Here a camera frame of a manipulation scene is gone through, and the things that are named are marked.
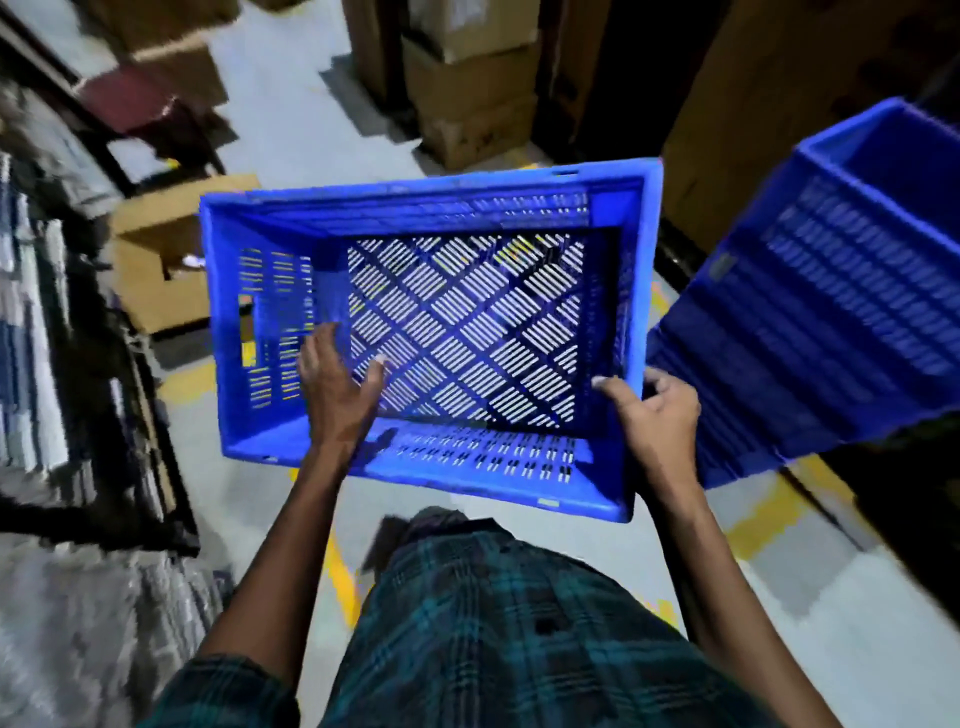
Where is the person's right hand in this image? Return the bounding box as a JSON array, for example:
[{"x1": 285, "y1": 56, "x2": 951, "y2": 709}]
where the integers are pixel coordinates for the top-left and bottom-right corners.
[{"x1": 590, "y1": 365, "x2": 703, "y2": 498}]

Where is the person's left hand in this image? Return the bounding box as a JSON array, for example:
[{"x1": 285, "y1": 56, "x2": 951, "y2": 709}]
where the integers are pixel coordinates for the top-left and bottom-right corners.
[{"x1": 296, "y1": 322, "x2": 390, "y2": 460}]

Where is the blue crate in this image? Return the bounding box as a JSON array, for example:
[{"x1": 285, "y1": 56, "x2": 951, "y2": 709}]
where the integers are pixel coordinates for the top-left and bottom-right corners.
[{"x1": 198, "y1": 157, "x2": 666, "y2": 525}]

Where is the stack of blue crates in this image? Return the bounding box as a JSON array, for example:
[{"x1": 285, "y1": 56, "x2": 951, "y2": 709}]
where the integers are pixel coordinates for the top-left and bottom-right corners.
[{"x1": 643, "y1": 97, "x2": 960, "y2": 491}]

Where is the person's left forearm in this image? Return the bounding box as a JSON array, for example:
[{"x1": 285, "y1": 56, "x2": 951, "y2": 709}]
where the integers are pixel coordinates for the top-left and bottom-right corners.
[{"x1": 197, "y1": 442, "x2": 355, "y2": 685}]

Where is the person's right forearm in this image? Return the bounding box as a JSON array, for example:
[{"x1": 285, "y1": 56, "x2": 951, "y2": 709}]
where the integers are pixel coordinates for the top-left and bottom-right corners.
[{"x1": 637, "y1": 479, "x2": 843, "y2": 728}]

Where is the open-topped cardboard box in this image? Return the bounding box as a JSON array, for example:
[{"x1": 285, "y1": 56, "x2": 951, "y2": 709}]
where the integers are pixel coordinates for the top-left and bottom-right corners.
[{"x1": 108, "y1": 173, "x2": 263, "y2": 336}]

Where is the teal plaid shirt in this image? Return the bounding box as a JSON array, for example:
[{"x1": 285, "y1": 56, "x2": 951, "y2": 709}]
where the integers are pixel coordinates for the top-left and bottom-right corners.
[{"x1": 140, "y1": 508, "x2": 783, "y2": 728}]

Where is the taped brown cardboard box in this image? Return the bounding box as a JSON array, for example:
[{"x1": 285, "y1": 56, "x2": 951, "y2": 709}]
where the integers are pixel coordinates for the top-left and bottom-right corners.
[{"x1": 401, "y1": 33, "x2": 543, "y2": 173}]

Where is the grey striped bundle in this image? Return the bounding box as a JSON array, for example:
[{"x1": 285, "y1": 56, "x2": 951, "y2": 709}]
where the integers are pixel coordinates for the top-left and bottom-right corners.
[{"x1": 0, "y1": 536, "x2": 230, "y2": 728}]

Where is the dark red stool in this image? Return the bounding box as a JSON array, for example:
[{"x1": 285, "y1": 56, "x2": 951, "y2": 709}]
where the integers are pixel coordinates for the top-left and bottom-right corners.
[{"x1": 73, "y1": 63, "x2": 228, "y2": 179}]

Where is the pale cardboard box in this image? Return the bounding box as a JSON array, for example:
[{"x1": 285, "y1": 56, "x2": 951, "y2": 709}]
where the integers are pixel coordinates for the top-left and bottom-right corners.
[{"x1": 408, "y1": 0, "x2": 543, "y2": 65}]

